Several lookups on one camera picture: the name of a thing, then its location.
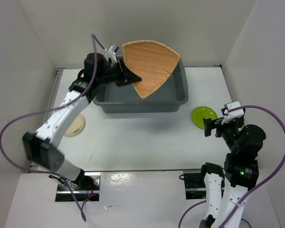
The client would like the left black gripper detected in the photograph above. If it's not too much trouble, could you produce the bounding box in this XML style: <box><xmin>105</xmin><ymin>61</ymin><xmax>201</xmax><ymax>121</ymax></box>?
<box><xmin>97</xmin><ymin>59</ymin><xmax>142</xmax><ymax>88</ymax></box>

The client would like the orange woven triangular basket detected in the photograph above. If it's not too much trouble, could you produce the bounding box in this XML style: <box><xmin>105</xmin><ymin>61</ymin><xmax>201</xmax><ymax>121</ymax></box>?
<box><xmin>122</xmin><ymin>40</ymin><xmax>181</xmax><ymax>99</ymax></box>

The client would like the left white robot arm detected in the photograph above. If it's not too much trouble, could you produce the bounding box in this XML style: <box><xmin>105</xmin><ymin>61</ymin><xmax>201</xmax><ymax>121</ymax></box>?
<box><xmin>22</xmin><ymin>53</ymin><xmax>142</xmax><ymax>190</ymax></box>

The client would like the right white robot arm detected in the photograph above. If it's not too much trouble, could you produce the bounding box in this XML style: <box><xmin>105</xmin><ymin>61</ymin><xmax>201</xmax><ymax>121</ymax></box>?
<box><xmin>199</xmin><ymin>117</ymin><xmax>266</xmax><ymax>228</ymax></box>

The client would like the grey plastic bin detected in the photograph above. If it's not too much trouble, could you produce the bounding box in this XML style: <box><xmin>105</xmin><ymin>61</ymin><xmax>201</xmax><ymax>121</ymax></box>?
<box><xmin>93</xmin><ymin>60</ymin><xmax>189</xmax><ymax>114</ymax></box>

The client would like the green round plate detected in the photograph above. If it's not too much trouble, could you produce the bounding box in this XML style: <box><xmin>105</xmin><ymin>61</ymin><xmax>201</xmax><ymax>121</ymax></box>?
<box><xmin>191</xmin><ymin>106</ymin><xmax>218</xmax><ymax>129</ymax></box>

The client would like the cream plate with black mark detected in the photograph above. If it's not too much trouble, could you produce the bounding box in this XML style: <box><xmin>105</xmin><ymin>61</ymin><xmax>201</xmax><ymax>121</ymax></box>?
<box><xmin>64</xmin><ymin>114</ymin><xmax>86</xmax><ymax>137</ymax></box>

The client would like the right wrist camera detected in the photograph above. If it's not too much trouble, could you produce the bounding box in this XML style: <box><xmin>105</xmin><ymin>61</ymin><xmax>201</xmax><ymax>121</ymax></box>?
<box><xmin>221</xmin><ymin>101</ymin><xmax>245</xmax><ymax>125</ymax></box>

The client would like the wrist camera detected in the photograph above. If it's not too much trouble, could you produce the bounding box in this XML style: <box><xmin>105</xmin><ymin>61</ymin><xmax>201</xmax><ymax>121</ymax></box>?
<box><xmin>221</xmin><ymin>101</ymin><xmax>245</xmax><ymax>125</ymax></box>
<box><xmin>104</xmin><ymin>44</ymin><xmax>119</xmax><ymax>66</ymax></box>

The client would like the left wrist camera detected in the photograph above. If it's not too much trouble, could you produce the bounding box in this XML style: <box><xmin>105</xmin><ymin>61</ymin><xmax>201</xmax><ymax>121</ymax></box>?
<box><xmin>104</xmin><ymin>44</ymin><xmax>119</xmax><ymax>66</ymax></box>

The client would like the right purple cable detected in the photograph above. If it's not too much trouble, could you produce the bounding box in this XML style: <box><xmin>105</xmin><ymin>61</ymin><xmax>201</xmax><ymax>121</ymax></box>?
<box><xmin>178</xmin><ymin>104</ymin><xmax>285</xmax><ymax>228</ymax></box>

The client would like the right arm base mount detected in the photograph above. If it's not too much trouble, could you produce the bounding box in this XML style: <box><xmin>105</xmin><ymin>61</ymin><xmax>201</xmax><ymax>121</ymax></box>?
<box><xmin>179</xmin><ymin>169</ymin><xmax>206</xmax><ymax>200</ymax></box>

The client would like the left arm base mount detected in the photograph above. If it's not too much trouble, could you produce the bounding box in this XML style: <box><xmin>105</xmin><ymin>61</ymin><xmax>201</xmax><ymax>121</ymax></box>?
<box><xmin>49</xmin><ymin>172</ymin><xmax>101</xmax><ymax>202</ymax></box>

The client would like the aluminium table edge rail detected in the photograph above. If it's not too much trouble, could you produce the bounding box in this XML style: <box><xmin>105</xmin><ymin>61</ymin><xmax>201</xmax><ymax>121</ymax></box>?
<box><xmin>29</xmin><ymin>67</ymin><xmax>65</xmax><ymax>170</ymax></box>

